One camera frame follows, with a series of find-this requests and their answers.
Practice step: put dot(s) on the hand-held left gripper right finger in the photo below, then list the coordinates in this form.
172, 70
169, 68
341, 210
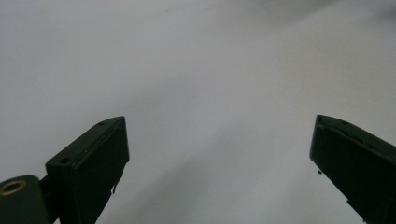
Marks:
355, 161

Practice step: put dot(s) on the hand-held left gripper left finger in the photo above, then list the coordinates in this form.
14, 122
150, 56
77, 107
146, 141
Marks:
90, 168

